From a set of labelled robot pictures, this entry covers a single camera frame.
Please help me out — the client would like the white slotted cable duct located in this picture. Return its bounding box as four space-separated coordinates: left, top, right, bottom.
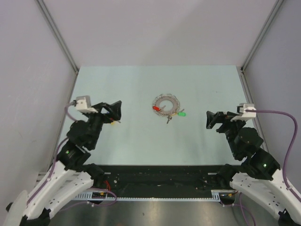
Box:
73 190 236 202

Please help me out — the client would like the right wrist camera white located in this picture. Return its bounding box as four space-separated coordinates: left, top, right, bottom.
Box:
231 103 257 121

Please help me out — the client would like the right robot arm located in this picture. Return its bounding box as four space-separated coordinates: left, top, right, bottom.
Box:
206 105 301 226

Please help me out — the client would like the metal disc keyring holder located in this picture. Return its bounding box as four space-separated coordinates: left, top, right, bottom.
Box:
152 94 180 117

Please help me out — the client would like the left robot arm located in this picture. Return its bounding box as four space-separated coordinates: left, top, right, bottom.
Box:
4 96 122 226

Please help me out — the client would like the left aluminium frame post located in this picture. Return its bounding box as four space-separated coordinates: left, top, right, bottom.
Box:
35 0 79 74

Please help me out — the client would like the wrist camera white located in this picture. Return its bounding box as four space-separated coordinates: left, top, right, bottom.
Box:
73 96 98 113
231 103 257 121

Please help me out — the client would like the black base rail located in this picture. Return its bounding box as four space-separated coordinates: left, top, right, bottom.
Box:
93 164 242 198

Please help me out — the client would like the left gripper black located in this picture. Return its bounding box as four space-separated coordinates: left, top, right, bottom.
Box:
84 100 120 148

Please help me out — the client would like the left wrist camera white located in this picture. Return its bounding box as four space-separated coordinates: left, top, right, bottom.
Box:
73 96 98 113

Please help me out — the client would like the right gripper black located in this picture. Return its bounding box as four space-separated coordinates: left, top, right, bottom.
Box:
205 111 246 157

